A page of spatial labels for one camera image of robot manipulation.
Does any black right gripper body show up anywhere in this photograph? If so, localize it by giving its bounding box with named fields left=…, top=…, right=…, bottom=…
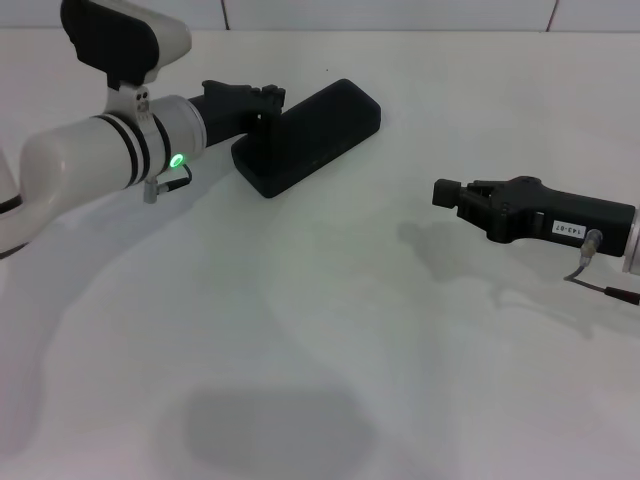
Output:
left=461, top=174, right=639, bottom=259

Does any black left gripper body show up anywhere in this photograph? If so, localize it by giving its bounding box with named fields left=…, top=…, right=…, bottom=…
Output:
left=187, top=78, right=262, bottom=149

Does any black glasses case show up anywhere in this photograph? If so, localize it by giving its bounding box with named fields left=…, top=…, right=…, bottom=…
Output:
left=230, top=77, right=384, bottom=200

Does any right gripper cable with connector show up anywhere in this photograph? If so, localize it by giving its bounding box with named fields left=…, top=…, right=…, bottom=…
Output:
left=563, top=227, right=640, bottom=304

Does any gripper cable with connector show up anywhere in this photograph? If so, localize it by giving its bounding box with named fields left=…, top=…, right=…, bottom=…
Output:
left=143, top=163, right=194, bottom=204
left=563, top=227, right=640, bottom=304

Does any left gripper cable with connector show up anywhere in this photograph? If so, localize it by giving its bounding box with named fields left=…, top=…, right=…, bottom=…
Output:
left=143, top=163, right=194, bottom=204

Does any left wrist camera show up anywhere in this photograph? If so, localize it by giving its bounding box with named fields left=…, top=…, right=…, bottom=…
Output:
left=59, top=0, right=194, bottom=132

